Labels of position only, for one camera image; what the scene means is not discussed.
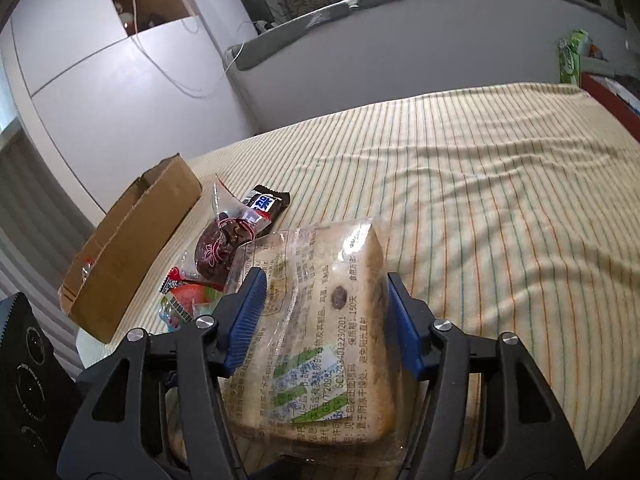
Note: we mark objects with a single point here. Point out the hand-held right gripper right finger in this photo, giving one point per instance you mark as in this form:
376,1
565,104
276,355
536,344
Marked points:
402,322

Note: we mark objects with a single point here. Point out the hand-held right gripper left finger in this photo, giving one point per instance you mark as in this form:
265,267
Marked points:
247,312

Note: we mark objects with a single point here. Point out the green snack packet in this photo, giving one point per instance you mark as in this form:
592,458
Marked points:
189,301

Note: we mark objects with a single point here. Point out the sliced bread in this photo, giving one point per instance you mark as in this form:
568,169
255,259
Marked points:
320,320

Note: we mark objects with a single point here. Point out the dark round pastry clear wrapper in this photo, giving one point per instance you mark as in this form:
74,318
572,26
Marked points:
220,245

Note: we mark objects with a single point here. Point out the red and white candy packet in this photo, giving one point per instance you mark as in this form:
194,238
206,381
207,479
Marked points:
175,277

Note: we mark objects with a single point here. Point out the dark brown chocolate bar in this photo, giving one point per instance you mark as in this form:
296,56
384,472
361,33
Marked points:
267,200

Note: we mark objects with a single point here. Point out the brown cardboard box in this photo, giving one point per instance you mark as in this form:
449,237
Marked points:
125,250

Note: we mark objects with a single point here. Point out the grey curtain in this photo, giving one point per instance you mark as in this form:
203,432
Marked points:
30,240

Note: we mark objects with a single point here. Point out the striped yellow blanket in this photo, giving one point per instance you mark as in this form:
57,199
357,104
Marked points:
475,185

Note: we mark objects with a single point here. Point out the white wardrobe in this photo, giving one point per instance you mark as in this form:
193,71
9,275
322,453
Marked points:
125,120

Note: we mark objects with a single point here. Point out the white power strip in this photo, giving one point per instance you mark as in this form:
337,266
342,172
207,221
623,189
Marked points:
266,26

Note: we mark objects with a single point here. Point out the red flat box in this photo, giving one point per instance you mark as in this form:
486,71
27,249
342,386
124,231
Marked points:
612,97

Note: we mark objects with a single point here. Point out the green paper bag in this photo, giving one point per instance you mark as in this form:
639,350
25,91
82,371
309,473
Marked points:
572,57

